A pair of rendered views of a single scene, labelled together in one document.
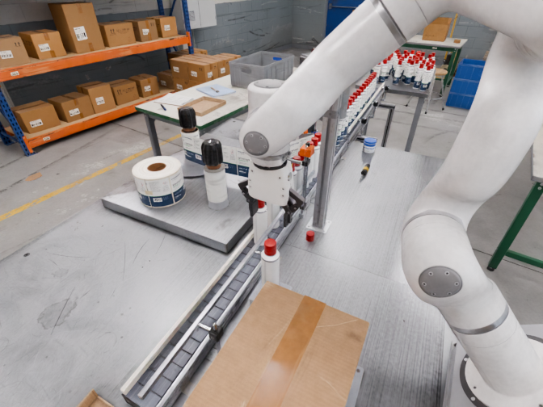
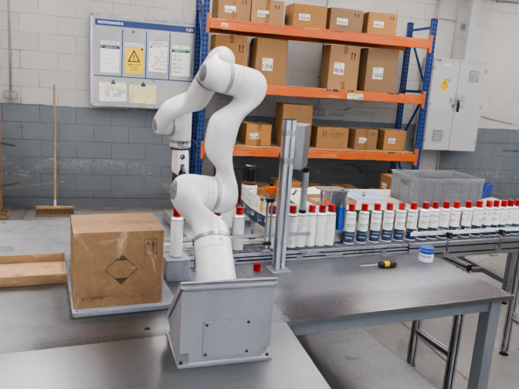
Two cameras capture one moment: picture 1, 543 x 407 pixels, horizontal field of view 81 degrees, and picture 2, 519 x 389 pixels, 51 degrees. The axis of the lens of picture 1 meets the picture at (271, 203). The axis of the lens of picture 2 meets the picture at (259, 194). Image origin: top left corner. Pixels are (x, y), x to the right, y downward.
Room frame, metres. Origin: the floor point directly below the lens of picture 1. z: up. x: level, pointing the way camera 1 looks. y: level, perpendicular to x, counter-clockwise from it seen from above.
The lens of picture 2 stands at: (-0.78, -1.63, 1.65)
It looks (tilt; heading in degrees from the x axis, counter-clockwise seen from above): 12 degrees down; 41
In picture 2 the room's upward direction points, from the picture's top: 4 degrees clockwise
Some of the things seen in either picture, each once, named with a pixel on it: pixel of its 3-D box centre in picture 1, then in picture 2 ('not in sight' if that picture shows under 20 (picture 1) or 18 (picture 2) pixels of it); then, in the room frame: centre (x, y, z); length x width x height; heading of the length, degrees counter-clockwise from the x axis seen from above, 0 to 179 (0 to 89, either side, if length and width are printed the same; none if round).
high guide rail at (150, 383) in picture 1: (258, 244); (201, 238); (0.78, 0.04, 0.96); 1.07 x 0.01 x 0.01; 153
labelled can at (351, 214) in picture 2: not in sight; (350, 224); (1.50, -0.27, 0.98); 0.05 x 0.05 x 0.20
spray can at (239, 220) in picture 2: (272, 204); (238, 228); (0.97, -0.01, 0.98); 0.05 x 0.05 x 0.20
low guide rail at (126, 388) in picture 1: (241, 247); (195, 244); (0.82, 0.11, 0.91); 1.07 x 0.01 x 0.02; 153
